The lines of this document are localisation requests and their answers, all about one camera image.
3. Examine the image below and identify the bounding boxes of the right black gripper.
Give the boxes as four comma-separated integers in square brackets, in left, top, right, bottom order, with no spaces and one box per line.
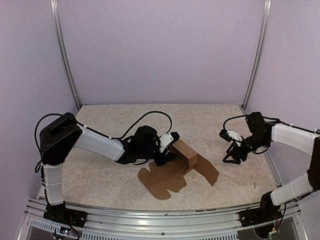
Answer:
[222,133,269,165]

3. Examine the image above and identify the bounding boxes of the brown cardboard box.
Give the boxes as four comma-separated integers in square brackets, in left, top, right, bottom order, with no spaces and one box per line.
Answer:
[138,139,220,200]

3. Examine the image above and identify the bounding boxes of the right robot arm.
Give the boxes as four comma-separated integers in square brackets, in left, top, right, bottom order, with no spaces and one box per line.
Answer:
[219,111,320,222]

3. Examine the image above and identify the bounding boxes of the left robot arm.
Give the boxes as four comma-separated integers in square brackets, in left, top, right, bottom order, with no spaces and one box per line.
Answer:
[34,112,180,223]

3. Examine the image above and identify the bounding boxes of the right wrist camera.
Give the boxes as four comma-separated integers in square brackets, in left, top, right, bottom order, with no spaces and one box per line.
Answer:
[219,129,243,143]

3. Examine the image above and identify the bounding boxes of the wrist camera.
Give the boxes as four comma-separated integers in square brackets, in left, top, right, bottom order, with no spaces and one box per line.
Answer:
[159,131,180,153]
[219,129,243,143]

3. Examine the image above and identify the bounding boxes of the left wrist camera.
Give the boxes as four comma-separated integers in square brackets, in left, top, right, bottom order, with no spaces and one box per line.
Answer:
[159,131,180,153]

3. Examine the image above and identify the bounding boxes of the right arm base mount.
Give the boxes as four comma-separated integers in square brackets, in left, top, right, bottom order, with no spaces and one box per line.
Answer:
[239,207,283,227]

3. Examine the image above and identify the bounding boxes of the front aluminium rail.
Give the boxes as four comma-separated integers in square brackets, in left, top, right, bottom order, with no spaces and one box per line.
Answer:
[16,198,308,240]

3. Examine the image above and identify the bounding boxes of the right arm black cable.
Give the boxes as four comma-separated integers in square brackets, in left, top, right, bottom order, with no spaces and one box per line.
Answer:
[222,114,320,136]

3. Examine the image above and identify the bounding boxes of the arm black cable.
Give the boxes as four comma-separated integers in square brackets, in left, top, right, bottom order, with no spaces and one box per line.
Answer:
[33,111,174,176]
[222,114,320,136]

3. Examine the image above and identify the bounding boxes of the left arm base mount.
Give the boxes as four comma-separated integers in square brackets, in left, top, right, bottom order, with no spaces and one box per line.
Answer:
[43,207,88,228]

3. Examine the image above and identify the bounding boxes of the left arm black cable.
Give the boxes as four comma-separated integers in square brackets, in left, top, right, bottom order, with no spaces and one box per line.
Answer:
[33,111,174,176]

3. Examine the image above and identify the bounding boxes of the right aluminium frame post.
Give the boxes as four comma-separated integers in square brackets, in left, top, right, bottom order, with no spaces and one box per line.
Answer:
[241,0,272,112]

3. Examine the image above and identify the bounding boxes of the aluminium frame post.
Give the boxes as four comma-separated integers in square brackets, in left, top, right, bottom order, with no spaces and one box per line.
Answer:
[49,0,82,111]
[241,0,272,112]

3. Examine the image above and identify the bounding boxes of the left aluminium frame post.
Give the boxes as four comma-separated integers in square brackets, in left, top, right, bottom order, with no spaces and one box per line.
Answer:
[49,0,82,111]

